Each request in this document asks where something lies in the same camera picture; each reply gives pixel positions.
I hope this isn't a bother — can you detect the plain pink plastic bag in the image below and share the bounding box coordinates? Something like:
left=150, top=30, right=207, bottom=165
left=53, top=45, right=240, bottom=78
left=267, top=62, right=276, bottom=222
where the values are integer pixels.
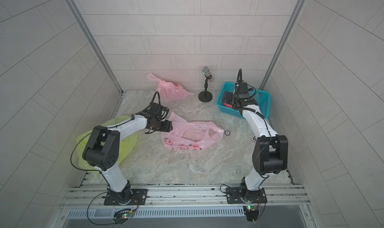
left=147, top=73, right=193, bottom=101

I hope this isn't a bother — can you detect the right circuit board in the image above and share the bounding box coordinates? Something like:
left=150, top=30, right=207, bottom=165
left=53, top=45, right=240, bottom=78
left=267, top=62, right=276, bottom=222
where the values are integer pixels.
left=243, top=206, right=260, bottom=222

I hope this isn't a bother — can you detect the left circuit board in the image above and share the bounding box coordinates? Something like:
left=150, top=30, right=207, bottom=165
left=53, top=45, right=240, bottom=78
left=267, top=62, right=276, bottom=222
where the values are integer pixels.
left=113, top=209, right=136, bottom=225

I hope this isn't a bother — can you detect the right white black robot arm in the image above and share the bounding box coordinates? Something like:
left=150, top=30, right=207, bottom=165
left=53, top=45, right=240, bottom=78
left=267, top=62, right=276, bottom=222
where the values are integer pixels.
left=230, top=69, right=289, bottom=203

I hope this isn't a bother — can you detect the teal plastic basket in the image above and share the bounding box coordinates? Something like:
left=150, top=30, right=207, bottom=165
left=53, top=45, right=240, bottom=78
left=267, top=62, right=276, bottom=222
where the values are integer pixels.
left=216, top=82, right=271, bottom=119

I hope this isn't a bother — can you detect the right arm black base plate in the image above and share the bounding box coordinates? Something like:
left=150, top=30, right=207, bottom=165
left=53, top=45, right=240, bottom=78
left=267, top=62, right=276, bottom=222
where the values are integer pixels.
left=226, top=188, right=268, bottom=205

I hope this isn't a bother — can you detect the pink strawberry print plastic bag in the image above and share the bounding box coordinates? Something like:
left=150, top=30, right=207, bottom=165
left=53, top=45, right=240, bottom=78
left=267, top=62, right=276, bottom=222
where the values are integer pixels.
left=161, top=112, right=224, bottom=151

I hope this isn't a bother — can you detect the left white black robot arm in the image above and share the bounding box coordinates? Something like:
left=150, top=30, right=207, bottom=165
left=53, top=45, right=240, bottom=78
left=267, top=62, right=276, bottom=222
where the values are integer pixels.
left=82, top=91, right=173, bottom=205

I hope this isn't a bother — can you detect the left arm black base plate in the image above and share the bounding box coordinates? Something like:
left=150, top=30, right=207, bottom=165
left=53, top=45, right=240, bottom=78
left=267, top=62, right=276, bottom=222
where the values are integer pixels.
left=104, top=189, right=148, bottom=206

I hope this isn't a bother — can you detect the circuit board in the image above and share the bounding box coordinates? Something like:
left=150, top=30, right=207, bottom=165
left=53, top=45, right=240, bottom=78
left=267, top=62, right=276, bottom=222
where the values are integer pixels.
left=113, top=209, right=136, bottom=225
left=243, top=206, right=260, bottom=222

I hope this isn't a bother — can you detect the microphone on black stand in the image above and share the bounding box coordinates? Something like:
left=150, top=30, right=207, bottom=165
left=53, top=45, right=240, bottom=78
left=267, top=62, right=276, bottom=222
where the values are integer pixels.
left=199, top=66, right=213, bottom=102

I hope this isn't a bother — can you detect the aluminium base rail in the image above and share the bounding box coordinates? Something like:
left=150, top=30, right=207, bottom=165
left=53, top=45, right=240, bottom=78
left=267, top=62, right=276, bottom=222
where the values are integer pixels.
left=59, top=184, right=310, bottom=209

